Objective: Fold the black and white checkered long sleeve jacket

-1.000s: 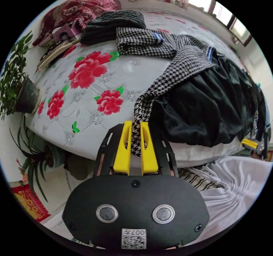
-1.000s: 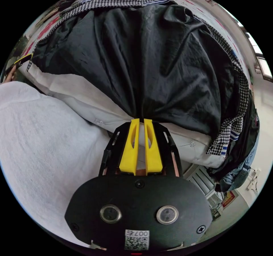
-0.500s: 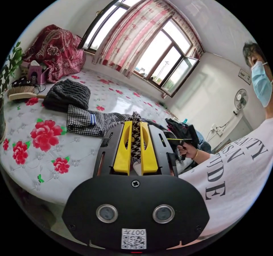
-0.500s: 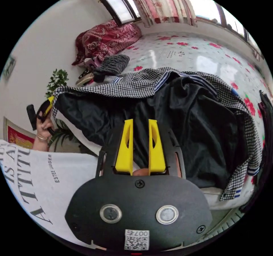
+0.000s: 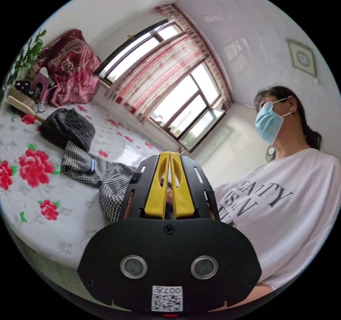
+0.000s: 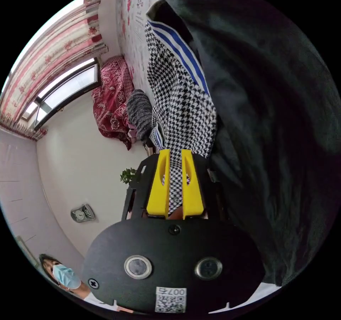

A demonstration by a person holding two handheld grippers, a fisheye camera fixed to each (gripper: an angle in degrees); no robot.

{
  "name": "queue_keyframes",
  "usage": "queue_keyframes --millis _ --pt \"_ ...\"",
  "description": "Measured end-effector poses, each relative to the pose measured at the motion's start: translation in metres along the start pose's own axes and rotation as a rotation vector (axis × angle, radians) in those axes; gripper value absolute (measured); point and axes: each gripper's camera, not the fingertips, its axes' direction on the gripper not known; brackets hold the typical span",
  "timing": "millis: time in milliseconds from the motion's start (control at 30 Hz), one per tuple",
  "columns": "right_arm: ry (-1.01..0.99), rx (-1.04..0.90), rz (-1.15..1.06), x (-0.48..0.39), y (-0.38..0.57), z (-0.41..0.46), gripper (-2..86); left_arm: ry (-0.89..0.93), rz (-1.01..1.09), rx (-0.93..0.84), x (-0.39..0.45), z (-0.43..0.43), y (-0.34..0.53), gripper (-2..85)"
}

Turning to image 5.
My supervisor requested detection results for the black dotted pouch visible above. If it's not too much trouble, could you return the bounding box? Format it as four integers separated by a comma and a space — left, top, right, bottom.
14, 80, 32, 94

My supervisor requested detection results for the green plant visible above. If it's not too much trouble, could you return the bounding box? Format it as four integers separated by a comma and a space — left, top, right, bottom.
5, 28, 47, 86

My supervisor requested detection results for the bed with flowered sheet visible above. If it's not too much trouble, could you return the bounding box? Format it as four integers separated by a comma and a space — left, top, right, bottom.
0, 96, 188, 269

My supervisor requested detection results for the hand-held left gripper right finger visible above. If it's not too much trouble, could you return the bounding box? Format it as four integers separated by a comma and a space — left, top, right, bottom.
170, 152, 194, 218

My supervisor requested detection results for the person's body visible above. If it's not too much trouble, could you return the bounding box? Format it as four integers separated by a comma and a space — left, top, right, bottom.
212, 85, 341, 292

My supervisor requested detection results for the black and white checkered jacket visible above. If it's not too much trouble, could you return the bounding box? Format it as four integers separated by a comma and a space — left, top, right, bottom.
61, 140, 138, 223

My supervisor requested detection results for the red and white curtain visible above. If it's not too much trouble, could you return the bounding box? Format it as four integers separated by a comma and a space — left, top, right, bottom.
104, 4, 236, 125

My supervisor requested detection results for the red patterned cloth-covered bedding stack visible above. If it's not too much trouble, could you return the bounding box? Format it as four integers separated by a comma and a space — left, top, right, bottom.
37, 29, 102, 108

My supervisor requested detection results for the framed wall clock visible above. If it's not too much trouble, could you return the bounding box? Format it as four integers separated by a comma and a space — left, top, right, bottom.
286, 38, 318, 79

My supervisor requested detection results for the wooden brush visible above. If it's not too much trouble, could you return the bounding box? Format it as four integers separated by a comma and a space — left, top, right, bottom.
6, 87, 46, 123

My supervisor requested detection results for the dark grey knit sweater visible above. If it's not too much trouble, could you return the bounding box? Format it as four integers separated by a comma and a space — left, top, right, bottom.
39, 108, 96, 152

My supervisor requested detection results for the window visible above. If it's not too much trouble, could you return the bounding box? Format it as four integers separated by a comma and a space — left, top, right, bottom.
94, 22, 227, 150

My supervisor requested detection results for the pink tissue box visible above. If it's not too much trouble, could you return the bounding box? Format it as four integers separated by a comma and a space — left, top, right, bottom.
31, 67, 52, 104

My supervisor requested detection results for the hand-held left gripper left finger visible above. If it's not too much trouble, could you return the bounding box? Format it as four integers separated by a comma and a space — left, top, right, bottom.
145, 151, 171, 218

